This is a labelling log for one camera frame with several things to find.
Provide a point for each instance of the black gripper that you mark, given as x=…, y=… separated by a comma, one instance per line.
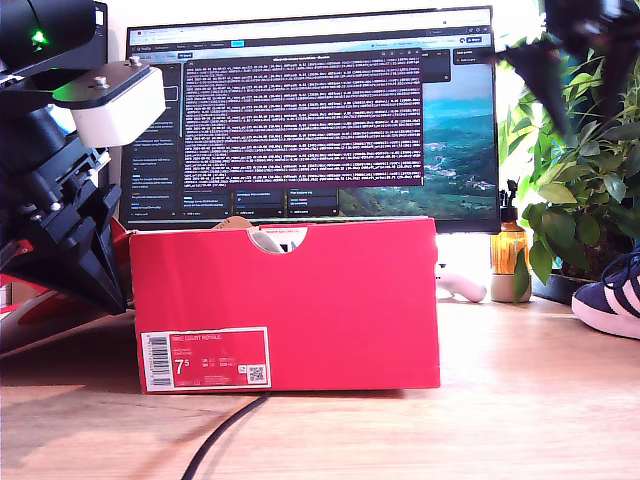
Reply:
x=55, y=190

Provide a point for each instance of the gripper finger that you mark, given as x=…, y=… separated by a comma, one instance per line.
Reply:
x=622, y=70
x=540, y=75

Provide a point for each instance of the red Nike shoebox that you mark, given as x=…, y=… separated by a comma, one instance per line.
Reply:
x=300, y=310

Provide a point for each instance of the green leafy potted plant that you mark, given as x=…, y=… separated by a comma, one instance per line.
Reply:
x=580, y=175

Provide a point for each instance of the amber glass pump bottle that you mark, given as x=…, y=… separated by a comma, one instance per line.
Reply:
x=507, y=247

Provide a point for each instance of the small black computer monitor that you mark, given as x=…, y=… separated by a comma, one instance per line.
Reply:
x=103, y=45

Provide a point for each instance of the black square planter tray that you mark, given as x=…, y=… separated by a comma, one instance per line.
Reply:
x=555, y=290

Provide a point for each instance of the white round bottle holder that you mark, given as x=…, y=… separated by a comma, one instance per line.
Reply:
x=502, y=287

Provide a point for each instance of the wide black computer monitor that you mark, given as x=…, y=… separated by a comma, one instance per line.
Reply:
x=300, y=125

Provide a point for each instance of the white camera box black bracket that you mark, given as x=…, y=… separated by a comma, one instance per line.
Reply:
x=120, y=110

